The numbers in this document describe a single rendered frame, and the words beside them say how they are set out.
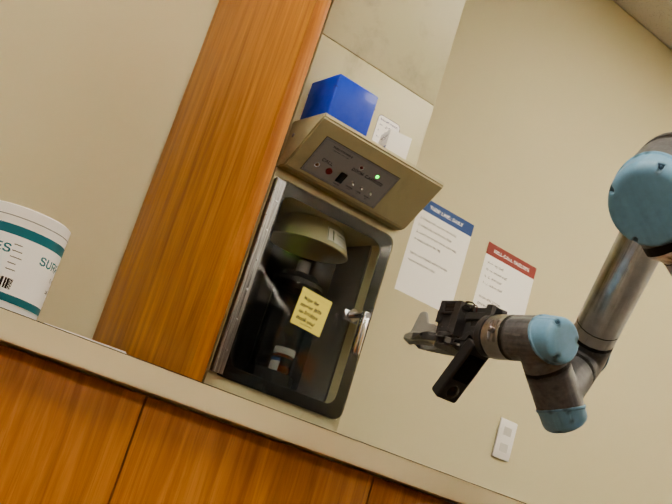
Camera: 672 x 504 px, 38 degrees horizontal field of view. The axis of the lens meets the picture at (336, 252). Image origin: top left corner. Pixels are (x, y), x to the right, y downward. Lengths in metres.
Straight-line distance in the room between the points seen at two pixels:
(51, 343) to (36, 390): 0.07
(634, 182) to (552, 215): 1.69
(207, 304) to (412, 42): 0.78
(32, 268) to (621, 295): 0.90
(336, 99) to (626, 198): 0.70
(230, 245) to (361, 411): 0.93
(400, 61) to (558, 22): 1.13
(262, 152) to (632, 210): 0.72
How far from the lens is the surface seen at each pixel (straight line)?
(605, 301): 1.60
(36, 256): 1.42
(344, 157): 1.89
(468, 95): 2.83
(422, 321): 1.74
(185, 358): 1.71
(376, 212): 1.98
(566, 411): 1.58
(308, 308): 1.90
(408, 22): 2.15
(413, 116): 2.11
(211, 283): 1.73
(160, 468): 1.48
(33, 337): 1.36
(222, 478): 1.53
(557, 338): 1.52
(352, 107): 1.88
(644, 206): 1.35
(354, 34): 2.05
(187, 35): 2.34
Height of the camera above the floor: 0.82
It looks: 15 degrees up
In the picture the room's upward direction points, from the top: 17 degrees clockwise
